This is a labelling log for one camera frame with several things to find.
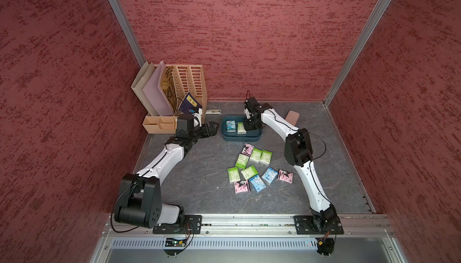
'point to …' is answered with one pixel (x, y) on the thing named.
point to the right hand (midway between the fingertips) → (247, 129)
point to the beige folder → (142, 77)
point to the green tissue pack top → (241, 128)
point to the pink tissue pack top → (247, 149)
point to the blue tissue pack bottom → (257, 183)
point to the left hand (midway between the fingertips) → (211, 128)
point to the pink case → (292, 117)
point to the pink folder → (154, 95)
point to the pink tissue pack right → (285, 176)
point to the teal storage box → (252, 135)
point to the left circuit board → (171, 242)
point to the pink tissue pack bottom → (242, 186)
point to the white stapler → (213, 111)
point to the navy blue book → (189, 104)
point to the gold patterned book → (168, 87)
